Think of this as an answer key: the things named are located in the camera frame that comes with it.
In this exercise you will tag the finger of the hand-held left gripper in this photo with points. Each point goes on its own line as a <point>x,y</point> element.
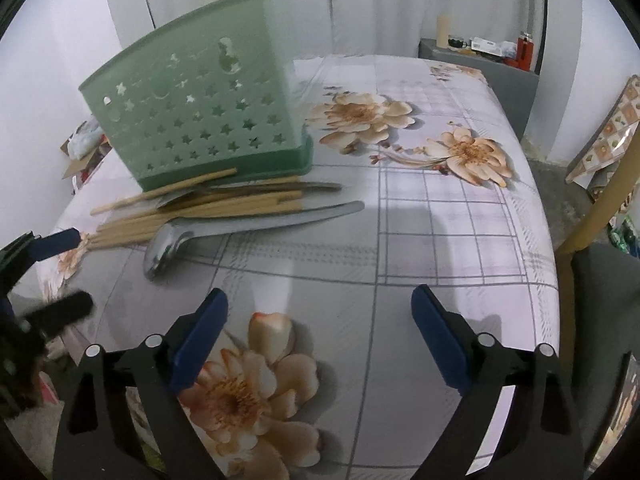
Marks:
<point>57,245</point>
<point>60,312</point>

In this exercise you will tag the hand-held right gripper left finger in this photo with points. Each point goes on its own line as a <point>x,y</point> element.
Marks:
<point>200,340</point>

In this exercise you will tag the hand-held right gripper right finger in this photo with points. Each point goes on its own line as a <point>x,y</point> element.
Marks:
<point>440,340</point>

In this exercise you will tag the metal ladle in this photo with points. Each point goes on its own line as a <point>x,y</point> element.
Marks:
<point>260,225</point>

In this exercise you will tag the pile of chopsticks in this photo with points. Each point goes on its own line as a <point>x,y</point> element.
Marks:
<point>210,210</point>

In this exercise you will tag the green star-cutout utensil holder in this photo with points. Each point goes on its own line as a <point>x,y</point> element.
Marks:
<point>200,90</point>

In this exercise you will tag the cardboard box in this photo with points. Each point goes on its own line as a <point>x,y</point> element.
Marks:
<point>82,165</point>

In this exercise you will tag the floral checked bed sheet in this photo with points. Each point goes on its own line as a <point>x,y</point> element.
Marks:
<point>425,240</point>

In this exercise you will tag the white plastic bag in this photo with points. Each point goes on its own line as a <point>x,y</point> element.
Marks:
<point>87,137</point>

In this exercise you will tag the yellow wooden chair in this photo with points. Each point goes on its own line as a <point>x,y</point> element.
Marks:
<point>595,210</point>

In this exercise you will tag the grey cabinet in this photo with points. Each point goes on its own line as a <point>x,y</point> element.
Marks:
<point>505,90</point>

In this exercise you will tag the patterned tablecloth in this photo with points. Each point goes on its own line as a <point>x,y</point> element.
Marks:
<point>610,130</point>

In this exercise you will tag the white carton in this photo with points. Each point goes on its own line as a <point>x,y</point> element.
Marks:
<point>492,47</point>

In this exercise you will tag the red lighter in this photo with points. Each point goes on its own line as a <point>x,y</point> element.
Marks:
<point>525,52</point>

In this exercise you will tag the beige candle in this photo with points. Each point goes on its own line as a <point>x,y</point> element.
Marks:
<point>444,32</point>

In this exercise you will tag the white curtain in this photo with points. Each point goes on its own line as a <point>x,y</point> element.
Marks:
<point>375,5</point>

